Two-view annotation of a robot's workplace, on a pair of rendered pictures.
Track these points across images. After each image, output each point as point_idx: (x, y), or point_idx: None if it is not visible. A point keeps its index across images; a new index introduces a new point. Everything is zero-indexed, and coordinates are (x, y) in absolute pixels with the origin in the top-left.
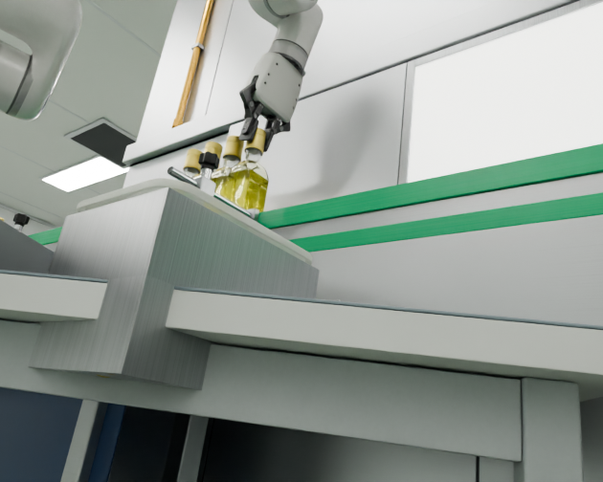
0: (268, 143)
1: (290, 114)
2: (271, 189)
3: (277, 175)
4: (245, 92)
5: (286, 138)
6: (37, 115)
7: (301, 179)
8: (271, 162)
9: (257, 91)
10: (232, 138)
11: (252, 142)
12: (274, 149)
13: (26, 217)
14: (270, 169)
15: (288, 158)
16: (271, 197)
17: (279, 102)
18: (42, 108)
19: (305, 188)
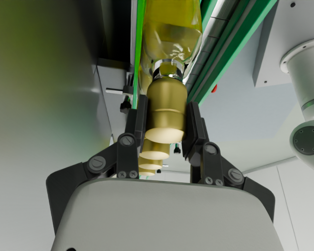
0: (142, 105)
1: (83, 212)
2: (53, 102)
3: (39, 123)
4: (268, 196)
5: None
6: (303, 125)
7: (5, 50)
8: (37, 166)
9: (265, 209)
10: (169, 148)
11: (186, 99)
12: (24, 197)
13: (177, 151)
14: (43, 148)
15: (9, 150)
16: (57, 87)
17: (173, 219)
18: (310, 126)
19: (8, 10)
